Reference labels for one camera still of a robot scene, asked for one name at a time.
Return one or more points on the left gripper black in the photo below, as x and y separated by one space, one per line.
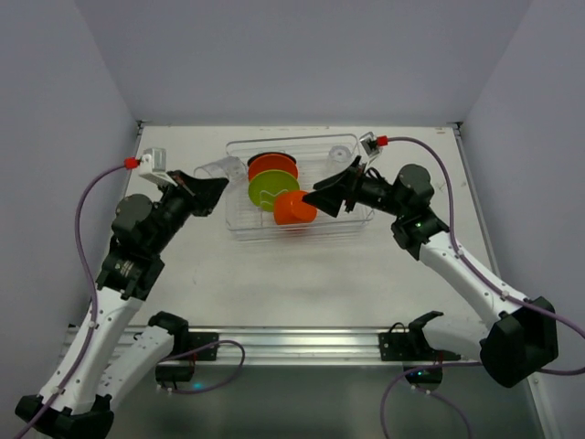
186 192

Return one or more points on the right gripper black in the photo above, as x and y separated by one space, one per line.
349 188

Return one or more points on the clear glass cup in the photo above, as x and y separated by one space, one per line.
229 167
338 159

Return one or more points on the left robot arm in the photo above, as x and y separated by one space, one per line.
81 397

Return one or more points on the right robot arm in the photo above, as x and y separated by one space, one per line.
522 332

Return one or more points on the clear plastic rack tray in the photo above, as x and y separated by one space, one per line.
248 222

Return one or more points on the black plate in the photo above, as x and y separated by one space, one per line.
258 156

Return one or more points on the green plate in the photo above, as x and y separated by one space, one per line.
267 186

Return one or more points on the orange plate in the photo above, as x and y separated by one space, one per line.
269 163

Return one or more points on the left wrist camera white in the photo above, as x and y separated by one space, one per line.
152 167

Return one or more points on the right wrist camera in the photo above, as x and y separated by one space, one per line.
369 143

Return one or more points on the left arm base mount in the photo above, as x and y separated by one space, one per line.
180 365

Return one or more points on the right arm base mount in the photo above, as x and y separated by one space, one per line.
407 343

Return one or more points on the aluminium frame rail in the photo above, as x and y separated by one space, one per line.
358 346

